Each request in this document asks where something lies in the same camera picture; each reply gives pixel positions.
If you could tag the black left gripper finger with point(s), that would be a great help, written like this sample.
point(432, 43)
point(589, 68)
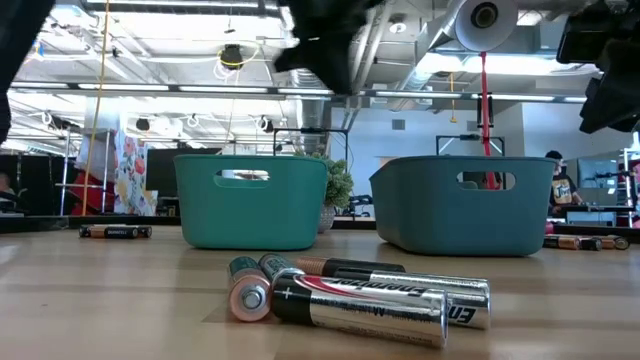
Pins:
point(335, 70)
point(297, 59)

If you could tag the copper black Duracell battery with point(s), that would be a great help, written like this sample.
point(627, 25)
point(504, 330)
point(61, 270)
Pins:
point(350, 266)
point(562, 242)
point(120, 233)
point(145, 231)
point(85, 231)

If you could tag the green plastic bin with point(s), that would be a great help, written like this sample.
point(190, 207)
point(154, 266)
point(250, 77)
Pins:
point(250, 220)

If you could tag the blue plastic bin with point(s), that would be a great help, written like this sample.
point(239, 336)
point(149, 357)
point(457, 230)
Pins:
point(450, 225)

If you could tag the green copper AA battery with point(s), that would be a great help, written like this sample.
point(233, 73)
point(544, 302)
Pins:
point(277, 267)
point(249, 297)

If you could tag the silver Energizer AA battery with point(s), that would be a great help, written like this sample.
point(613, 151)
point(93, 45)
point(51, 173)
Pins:
point(465, 300)
point(360, 312)

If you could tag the overhead light bar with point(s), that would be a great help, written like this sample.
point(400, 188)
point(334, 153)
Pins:
point(225, 90)

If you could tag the grey monitor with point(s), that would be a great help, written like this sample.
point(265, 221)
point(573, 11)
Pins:
point(597, 174)

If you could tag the person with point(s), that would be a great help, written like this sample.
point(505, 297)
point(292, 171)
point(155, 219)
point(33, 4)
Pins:
point(562, 192)

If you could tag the small green potted plant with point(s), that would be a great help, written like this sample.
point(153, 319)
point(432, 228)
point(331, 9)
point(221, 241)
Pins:
point(340, 185)

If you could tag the red desk lamp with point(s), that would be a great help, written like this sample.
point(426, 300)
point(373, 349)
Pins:
point(484, 100)

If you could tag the black monitor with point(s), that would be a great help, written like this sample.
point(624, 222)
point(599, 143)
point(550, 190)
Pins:
point(160, 172)

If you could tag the floral banner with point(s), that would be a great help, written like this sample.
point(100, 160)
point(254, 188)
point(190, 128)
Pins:
point(131, 170)

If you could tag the red panel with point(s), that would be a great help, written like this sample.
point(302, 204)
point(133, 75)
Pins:
point(95, 200)

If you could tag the metal rack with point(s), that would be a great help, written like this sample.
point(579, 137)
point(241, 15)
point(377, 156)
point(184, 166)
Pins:
point(65, 170)

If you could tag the black partition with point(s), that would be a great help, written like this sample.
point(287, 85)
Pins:
point(37, 182)

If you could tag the silver ventilation duct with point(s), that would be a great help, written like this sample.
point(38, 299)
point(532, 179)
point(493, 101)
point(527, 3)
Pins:
point(312, 120)

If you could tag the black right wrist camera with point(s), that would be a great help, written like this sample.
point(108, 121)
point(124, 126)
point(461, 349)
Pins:
point(585, 40)

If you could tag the black ceiling dome camera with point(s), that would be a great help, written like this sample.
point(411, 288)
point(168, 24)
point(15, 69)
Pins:
point(232, 56)

